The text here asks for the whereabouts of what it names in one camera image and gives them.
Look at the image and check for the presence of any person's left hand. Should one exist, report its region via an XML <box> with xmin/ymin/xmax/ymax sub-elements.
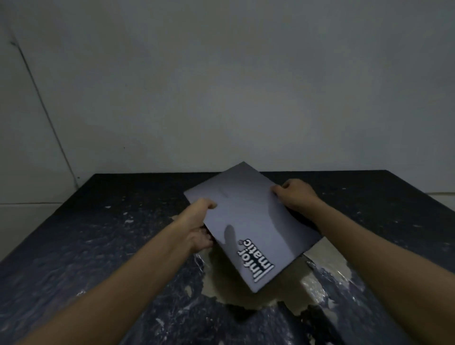
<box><xmin>177</xmin><ymin>198</ymin><xmax>218</xmax><ymax>254</ymax></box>

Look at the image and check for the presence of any thin dark wall cable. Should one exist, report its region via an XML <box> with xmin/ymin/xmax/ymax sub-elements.
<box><xmin>10</xmin><ymin>35</ymin><xmax>79</xmax><ymax>188</ymax></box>

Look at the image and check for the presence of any person's right hand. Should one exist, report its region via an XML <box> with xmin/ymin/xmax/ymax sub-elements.
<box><xmin>272</xmin><ymin>179</ymin><xmax>323</xmax><ymax>215</ymax></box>

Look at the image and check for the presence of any grey laptop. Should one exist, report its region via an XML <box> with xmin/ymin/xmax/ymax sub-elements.
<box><xmin>183</xmin><ymin>162</ymin><xmax>323</xmax><ymax>294</ymax></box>

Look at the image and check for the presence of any person's left forearm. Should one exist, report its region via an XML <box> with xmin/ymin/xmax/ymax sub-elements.
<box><xmin>14</xmin><ymin>217</ymin><xmax>195</xmax><ymax>345</ymax></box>

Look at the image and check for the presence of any person's right forearm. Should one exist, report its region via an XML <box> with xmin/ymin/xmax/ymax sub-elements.
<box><xmin>306</xmin><ymin>200</ymin><xmax>455</xmax><ymax>345</ymax></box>

